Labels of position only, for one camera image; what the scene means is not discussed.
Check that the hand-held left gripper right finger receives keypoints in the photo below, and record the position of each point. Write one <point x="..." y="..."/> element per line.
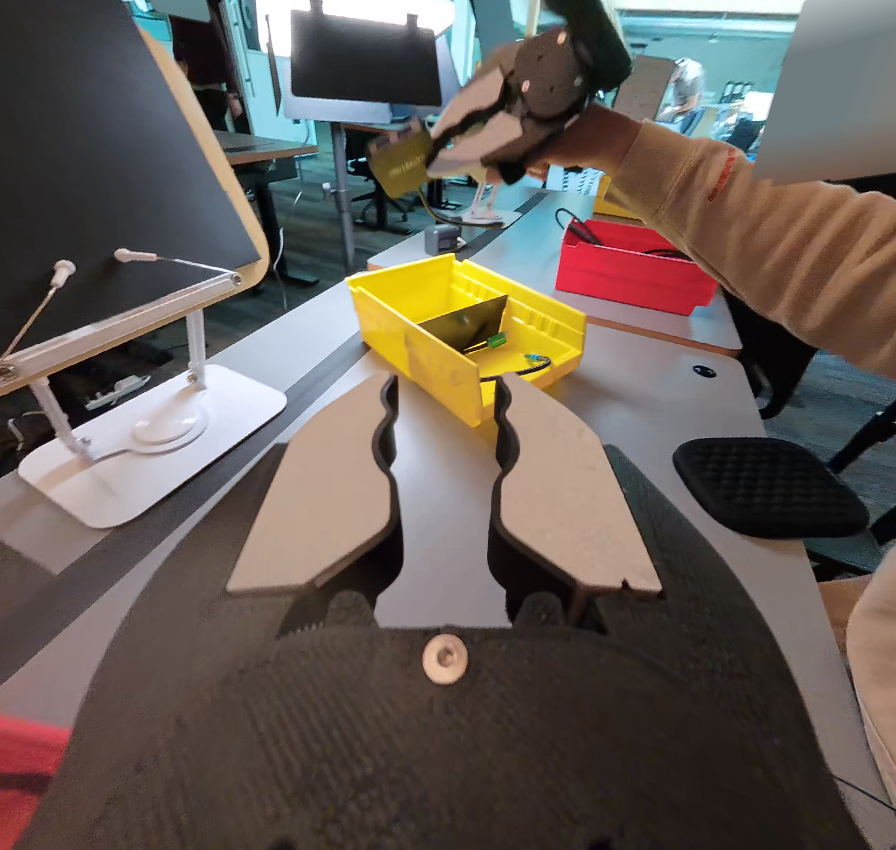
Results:
<point x="567" y="507"/>

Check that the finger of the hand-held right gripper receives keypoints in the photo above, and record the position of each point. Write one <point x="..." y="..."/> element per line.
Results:
<point x="483" y="147"/>
<point x="476" y="105"/>

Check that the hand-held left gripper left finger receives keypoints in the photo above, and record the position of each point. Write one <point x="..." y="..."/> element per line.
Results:
<point x="322" y="493"/>

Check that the yellow plastic bin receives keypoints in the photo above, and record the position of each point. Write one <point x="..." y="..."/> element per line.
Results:
<point x="616" y="200"/>
<point x="392" y="325"/>

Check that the person's right forearm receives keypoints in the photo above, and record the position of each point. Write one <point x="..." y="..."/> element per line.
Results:
<point x="756" y="234"/>

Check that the person's right hand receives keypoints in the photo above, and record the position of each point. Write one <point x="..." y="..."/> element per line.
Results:
<point x="595" y="140"/>

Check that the small grey device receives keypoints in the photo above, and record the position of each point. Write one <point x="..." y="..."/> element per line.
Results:
<point x="439" y="239"/>

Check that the black screen on pole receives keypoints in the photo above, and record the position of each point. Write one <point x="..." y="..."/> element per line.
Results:
<point x="364" y="59"/>

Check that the black office chair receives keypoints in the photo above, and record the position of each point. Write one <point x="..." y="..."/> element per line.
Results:
<point x="378" y="210"/>

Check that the black bin divider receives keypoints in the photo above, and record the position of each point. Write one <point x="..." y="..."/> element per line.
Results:
<point x="465" y="322"/>

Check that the black mesh armrest pad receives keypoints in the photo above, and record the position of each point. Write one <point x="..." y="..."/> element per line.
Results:
<point x="770" y="489"/>

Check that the wooden top desk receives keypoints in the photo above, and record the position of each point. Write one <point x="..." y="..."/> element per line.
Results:
<point x="259" y="147"/>

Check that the white power strip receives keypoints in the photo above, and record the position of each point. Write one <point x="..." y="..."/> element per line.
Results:
<point x="115" y="392"/>

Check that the person in beige hoodie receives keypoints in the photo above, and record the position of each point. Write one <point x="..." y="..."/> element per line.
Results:
<point x="878" y="654"/>

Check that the black wood-rimmed board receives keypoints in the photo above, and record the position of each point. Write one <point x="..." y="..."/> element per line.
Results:
<point x="105" y="164"/>

